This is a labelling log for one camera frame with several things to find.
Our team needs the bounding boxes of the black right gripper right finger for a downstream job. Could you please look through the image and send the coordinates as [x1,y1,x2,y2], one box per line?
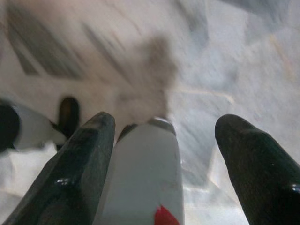
[215,113,300,225]

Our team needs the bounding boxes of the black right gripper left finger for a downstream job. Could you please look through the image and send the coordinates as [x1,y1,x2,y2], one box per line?
[0,111,116,225]

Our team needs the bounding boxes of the black robot left foot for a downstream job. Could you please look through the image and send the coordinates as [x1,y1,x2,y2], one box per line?
[52,97,80,141]

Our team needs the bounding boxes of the black robot foot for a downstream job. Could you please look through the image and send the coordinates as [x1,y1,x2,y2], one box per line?
[52,97,80,141]
[116,123,139,143]

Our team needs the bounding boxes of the silver robot left leg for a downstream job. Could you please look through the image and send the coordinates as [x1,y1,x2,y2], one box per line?
[0,99,68,153]

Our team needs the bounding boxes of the silver robot leg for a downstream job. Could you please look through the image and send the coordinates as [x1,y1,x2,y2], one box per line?
[0,99,68,153]
[93,117,186,225]

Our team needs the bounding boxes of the black robot right foot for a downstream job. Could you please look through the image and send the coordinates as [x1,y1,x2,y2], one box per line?
[116,123,139,143]

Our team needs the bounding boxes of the silver robot right leg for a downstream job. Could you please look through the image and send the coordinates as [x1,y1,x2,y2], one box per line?
[93,117,186,225]

